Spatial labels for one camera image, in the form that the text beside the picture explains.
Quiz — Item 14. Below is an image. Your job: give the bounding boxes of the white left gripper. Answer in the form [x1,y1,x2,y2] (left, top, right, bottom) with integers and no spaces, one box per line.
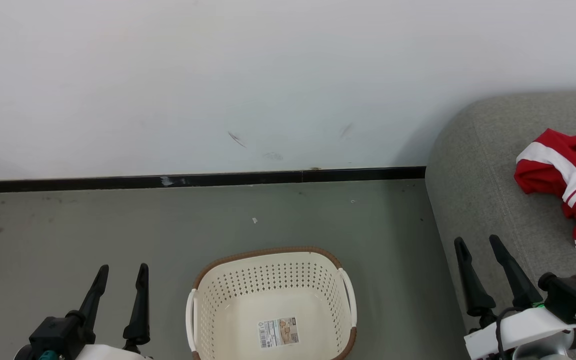
[65,263,154,360]

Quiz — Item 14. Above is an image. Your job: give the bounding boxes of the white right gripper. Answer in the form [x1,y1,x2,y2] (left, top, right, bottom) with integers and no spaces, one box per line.
[454,234,576,360]

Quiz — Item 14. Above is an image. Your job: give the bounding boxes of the red shorts with white band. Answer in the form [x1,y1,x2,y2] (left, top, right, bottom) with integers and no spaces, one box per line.
[514,128,576,198]

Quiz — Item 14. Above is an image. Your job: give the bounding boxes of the cream laundry basket brown rim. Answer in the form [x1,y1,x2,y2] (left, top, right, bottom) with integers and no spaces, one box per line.
[185,246,358,360]

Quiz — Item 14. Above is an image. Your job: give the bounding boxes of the printed basket label sticker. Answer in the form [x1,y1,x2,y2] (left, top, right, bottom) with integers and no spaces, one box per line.
[257,317,300,349]

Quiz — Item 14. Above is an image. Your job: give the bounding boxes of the grey fabric sofa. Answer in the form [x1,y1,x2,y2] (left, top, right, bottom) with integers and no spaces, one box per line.
[425,91,576,360]

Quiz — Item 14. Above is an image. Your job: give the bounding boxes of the black baseboard strip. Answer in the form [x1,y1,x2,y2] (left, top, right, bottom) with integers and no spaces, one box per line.
[0,166,427,194]

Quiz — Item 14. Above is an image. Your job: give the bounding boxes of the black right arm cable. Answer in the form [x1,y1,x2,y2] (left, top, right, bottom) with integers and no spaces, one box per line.
[494,306,520,360]

